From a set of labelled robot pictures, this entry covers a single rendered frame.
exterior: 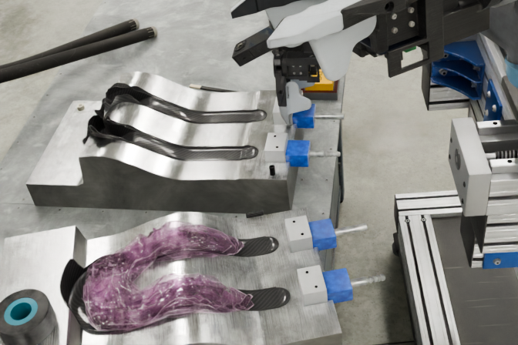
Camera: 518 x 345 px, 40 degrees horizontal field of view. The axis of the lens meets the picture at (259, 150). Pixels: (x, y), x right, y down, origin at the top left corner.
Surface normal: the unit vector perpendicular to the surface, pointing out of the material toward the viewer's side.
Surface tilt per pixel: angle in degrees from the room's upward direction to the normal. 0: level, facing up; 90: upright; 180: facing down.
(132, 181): 90
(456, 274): 0
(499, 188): 90
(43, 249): 0
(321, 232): 0
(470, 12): 82
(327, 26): 82
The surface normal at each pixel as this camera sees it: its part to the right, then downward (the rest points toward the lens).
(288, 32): -0.12, -0.24
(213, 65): -0.11, -0.75
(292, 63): -0.15, 0.65
